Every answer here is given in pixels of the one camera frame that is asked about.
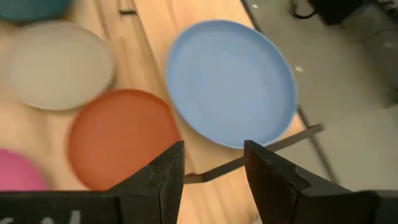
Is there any black equipment box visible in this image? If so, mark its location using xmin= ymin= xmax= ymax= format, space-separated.
xmin=307 ymin=0 xmax=365 ymax=26

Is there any blue plate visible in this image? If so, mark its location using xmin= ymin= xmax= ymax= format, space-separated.
xmin=165 ymin=19 xmax=299 ymax=149

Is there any pink plate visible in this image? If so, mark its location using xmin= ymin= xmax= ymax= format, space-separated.
xmin=0 ymin=147 xmax=50 ymax=191

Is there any orange plate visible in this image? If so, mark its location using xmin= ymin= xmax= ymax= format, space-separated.
xmin=67 ymin=88 xmax=181 ymax=191

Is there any black looped floor cable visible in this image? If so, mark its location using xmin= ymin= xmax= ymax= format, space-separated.
xmin=288 ymin=0 xmax=318 ymax=20

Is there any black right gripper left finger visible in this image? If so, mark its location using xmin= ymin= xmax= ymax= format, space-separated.
xmin=108 ymin=140 xmax=186 ymax=224

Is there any teal plate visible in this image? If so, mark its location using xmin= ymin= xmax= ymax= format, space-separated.
xmin=0 ymin=0 xmax=72 ymax=23

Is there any grey plate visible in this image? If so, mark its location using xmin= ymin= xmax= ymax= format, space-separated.
xmin=5 ymin=20 xmax=115 ymax=111

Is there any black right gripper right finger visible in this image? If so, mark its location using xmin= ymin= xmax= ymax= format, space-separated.
xmin=243 ymin=139 xmax=380 ymax=224

